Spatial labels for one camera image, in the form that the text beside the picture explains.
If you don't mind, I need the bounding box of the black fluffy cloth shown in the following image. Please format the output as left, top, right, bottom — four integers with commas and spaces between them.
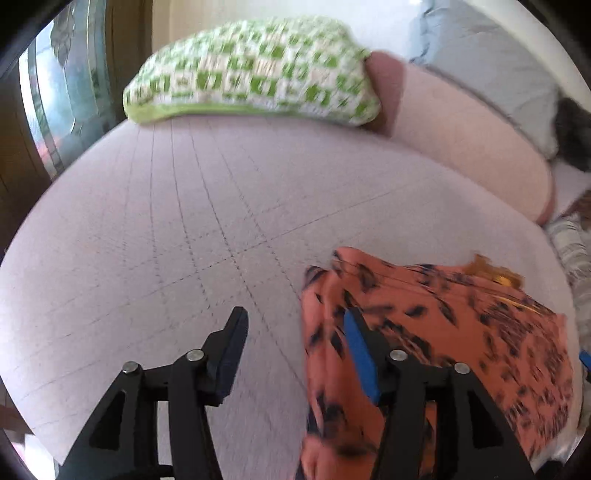
553, 96, 591, 172

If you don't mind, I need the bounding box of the striped floral pillow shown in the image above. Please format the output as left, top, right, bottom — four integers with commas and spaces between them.
547, 215, 591, 301

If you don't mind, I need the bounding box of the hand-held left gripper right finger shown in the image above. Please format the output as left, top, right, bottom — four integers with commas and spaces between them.
344, 308, 537, 480

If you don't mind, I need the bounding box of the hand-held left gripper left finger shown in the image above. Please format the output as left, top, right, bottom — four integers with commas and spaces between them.
57, 306, 250, 480

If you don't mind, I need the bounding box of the stained glass window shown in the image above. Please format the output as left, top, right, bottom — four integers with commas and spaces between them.
17, 0, 117, 180

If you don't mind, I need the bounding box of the green checked pillow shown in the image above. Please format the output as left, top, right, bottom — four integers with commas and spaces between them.
122, 15, 382, 128

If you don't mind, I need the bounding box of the orange black floral shirt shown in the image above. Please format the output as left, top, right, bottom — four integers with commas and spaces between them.
297, 246, 576, 480

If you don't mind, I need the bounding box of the grey pillow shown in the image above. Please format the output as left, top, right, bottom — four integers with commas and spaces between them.
408, 0, 563, 159

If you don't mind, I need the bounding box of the pink bolster cushion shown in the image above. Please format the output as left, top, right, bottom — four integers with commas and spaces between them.
366, 50, 558, 225

